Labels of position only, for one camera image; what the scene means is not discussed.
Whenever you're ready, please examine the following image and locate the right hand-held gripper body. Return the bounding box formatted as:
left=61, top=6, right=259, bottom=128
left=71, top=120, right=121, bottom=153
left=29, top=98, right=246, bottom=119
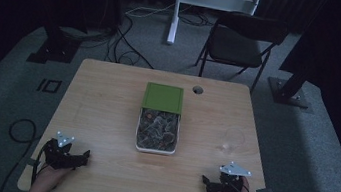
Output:
left=211, top=158, right=255, bottom=192

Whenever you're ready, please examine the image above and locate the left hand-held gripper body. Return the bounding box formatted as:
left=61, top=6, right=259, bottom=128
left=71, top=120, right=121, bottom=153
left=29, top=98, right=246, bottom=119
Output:
left=39, top=128, right=87, bottom=174

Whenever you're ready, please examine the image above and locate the person's left hand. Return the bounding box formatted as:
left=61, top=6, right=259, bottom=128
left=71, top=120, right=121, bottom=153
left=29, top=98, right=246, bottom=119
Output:
left=31, top=161, right=75, bottom=192

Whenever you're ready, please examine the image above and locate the clear glass cup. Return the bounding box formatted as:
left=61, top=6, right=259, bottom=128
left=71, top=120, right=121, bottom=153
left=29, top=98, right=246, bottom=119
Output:
left=220, top=126, right=248, bottom=155

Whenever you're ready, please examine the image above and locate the pile of tea bags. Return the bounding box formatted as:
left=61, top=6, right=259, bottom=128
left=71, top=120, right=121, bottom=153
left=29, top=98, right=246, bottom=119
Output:
left=135, top=107, right=181, bottom=153

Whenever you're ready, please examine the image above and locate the green box lid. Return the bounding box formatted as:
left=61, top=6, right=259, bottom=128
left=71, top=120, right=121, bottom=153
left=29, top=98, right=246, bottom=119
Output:
left=140, top=80, right=187, bottom=116

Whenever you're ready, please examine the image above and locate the black folding chair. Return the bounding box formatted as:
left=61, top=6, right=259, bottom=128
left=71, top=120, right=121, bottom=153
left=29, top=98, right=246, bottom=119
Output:
left=191, top=8, right=292, bottom=97

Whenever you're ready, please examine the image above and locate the white metal stand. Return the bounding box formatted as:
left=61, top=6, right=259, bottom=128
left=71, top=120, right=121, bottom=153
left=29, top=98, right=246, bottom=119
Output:
left=166, top=0, right=265, bottom=57

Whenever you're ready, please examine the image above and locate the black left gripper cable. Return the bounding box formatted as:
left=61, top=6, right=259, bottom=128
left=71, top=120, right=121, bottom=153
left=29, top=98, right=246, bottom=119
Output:
left=30, top=143, right=52, bottom=189

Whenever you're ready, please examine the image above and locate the black stand with base plate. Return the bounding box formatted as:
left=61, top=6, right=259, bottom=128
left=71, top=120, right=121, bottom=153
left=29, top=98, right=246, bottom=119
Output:
left=264, top=19, right=324, bottom=111
left=25, top=5, right=91, bottom=71

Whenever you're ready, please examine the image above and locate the bundle of black floor cables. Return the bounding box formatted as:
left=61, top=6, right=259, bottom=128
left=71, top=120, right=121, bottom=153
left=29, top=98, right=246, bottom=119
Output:
left=59, top=0, right=163, bottom=70

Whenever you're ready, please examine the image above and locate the white floor cable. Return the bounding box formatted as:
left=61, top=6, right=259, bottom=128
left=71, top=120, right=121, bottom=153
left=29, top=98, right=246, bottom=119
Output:
left=124, top=0, right=193, bottom=26

